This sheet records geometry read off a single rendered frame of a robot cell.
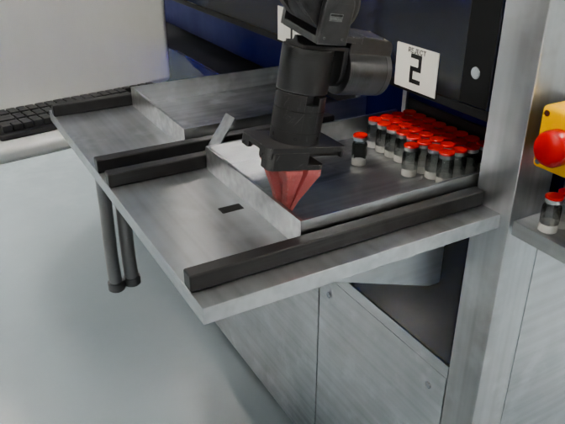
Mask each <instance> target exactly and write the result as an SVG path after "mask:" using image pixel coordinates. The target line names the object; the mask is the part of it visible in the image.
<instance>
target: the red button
mask: <svg viewBox="0 0 565 424"><path fill-rule="evenodd" d="M533 151H534V155H535V157H536V159H537V161H538V162H539V163H540V164H541V165H543V166H545V167H549V168H554V167H560V166H563V165H565V130H561V129H552V130H546V131H543V132H541V133H540V134H539V135H538V136H537V138H536V140H535V142H534V146H533Z"/></svg>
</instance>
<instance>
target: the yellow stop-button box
mask: <svg viewBox="0 0 565 424"><path fill-rule="evenodd" d="M552 129H561V130H565V101H562V102H558V103H551V104H548V105H546V106H545V108H544V110H543V115H542V119H541V127H540V131H539V134H540V133H541V132H543V131H546V130H552ZM534 164H535V165H536V166H537V167H540V168H542V169H545V170H547V171H548V172H552V173H554V174H557V175H558V176H560V177H563V178H565V165H563V166H560V167H554V168H549V167H545V166H543V165H541V164H540V163H539V162H538V161H537V159H536V157H534Z"/></svg>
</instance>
